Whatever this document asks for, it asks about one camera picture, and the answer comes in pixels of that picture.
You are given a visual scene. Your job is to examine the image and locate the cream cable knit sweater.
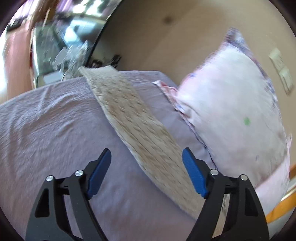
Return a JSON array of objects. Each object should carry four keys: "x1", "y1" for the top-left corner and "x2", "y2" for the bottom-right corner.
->
[{"x1": 79, "y1": 66, "x2": 214, "y2": 218}]

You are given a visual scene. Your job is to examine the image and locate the lilac bed sheet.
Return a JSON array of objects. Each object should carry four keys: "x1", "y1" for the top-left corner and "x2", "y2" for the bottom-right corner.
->
[{"x1": 1, "y1": 77, "x2": 197, "y2": 240}]

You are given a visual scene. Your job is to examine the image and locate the pink floral pillow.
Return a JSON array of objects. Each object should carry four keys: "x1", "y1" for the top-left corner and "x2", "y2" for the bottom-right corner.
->
[{"x1": 156, "y1": 28, "x2": 292, "y2": 214}]

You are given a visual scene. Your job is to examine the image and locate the cluttered dresser with mirror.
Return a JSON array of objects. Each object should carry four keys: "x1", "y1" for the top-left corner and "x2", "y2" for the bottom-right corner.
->
[{"x1": 1, "y1": 1, "x2": 120, "y2": 99}]

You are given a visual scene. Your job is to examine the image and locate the wooden bed frame edge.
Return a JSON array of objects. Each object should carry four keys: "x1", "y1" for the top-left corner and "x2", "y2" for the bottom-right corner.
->
[{"x1": 266, "y1": 188, "x2": 296, "y2": 223}]

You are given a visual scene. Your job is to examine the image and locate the white wall switch plate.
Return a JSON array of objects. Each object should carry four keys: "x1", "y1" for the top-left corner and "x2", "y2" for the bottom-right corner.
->
[{"x1": 269, "y1": 48, "x2": 294, "y2": 95}]

